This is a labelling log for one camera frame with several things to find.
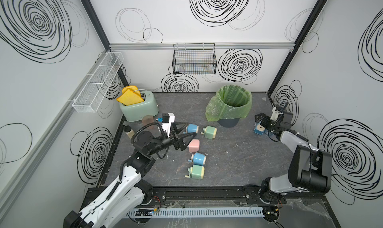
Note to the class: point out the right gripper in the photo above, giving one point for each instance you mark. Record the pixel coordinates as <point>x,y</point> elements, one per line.
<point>264,122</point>

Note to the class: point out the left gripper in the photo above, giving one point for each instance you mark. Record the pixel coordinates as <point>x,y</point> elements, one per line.
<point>177,143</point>

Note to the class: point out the green sharpener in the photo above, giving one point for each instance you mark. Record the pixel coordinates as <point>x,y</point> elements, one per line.
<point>196,172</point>
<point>209,132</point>

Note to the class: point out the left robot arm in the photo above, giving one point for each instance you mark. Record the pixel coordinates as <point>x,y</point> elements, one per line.
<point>129,189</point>

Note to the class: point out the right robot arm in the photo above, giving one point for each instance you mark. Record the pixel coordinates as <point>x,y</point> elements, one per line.
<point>309,169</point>

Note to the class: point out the blue sharpener top left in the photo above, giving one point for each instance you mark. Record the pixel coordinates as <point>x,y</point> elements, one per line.
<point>192,128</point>

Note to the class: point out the blue sharpener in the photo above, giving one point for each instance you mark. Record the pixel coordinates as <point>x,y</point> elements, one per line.
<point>198,159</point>
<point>192,128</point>

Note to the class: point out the pink pencil sharpener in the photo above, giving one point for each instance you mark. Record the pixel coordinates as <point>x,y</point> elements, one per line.
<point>194,146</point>

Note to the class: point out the blue sharpener lower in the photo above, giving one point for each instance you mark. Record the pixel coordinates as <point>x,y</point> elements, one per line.
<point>198,159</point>

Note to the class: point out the green sharpener bottom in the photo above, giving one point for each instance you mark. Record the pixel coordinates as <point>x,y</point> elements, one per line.
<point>196,172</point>

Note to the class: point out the bin with green bag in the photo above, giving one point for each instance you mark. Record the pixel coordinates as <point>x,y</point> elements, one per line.
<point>229,105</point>

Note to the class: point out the mint green toaster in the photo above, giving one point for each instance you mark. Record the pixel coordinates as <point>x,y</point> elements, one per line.
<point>137,112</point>

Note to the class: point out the small beige bottle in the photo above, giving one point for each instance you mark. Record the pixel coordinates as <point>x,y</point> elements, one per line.
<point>129,131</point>

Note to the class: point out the yellow toy toast slice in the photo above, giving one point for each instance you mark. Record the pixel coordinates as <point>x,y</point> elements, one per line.
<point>130,95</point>

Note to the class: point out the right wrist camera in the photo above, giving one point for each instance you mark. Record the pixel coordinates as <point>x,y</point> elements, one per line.
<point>275,113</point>

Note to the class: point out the black wire basket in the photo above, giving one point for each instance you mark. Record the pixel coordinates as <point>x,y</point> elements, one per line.
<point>194,59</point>

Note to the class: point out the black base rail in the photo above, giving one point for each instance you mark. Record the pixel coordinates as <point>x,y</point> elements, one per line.
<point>250,194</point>

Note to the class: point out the grey slotted cable duct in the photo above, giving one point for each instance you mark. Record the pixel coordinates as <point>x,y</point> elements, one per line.
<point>218,212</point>

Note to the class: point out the white wire shelf basket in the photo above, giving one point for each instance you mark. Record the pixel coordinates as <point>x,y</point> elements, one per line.
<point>97,86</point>

